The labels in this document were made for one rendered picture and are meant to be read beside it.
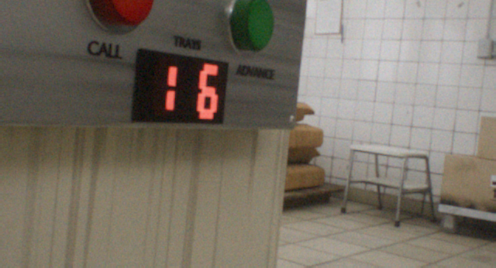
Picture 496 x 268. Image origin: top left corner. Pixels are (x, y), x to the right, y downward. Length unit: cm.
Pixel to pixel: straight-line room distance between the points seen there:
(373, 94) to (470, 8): 87
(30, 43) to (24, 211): 8
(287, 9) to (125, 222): 16
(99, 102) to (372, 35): 464
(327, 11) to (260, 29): 475
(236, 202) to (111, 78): 17
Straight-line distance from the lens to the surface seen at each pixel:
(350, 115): 493
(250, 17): 36
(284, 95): 41
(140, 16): 29
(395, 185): 433
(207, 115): 34
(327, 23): 509
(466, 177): 406
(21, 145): 31
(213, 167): 41
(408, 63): 476
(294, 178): 428
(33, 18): 27
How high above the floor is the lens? 72
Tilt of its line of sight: 3 degrees down
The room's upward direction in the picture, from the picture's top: 5 degrees clockwise
